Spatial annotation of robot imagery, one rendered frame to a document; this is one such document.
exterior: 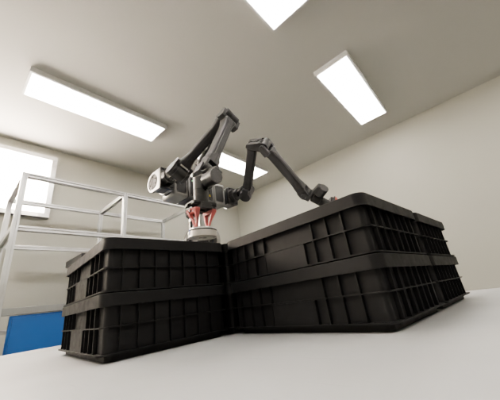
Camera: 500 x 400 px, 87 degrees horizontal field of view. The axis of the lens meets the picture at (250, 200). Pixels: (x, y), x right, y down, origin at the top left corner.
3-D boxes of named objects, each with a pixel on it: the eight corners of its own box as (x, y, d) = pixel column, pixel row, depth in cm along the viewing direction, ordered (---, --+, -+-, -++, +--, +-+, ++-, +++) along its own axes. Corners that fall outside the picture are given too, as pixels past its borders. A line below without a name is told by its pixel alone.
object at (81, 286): (61, 312, 75) (66, 271, 79) (160, 301, 95) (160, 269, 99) (101, 298, 49) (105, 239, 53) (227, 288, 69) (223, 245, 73)
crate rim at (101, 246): (65, 277, 79) (66, 269, 80) (160, 274, 98) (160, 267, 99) (105, 248, 52) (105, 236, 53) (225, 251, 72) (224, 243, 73)
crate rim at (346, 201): (225, 251, 72) (224, 243, 73) (293, 253, 92) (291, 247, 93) (363, 202, 46) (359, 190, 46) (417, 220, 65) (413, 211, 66)
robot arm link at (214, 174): (213, 175, 111) (198, 163, 107) (232, 166, 103) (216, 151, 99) (204, 198, 104) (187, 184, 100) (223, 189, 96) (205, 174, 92)
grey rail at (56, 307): (-10, 317, 184) (-8, 310, 186) (191, 298, 306) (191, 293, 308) (-7, 317, 178) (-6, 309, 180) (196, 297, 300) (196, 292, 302)
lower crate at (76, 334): (55, 355, 71) (61, 308, 76) (160, 335, 91) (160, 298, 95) (96, 367, 45) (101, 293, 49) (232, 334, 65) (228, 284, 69)
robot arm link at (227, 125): (234, 126, 136) (219, 110, 131) (241, 121, 132) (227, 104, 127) (209, 186, 109) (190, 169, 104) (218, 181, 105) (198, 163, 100)
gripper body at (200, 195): (217, 207, 100) (216, 189, 102) (194, 204, 93) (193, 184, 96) (208, 212, 105) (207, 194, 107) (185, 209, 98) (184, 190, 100)
